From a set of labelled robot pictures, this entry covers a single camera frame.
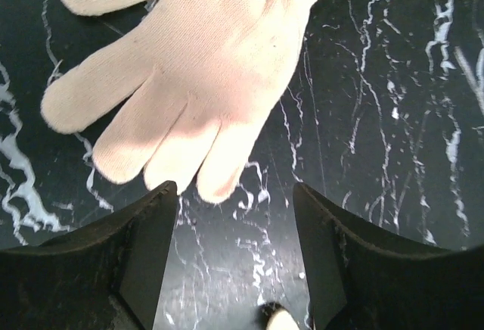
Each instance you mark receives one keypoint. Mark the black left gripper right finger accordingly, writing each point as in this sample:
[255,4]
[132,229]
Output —
[361,276]

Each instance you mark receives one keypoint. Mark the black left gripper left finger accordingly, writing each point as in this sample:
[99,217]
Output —
[106,275]

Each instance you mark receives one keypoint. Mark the cream knit glove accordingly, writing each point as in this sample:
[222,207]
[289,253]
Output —
[277,317]

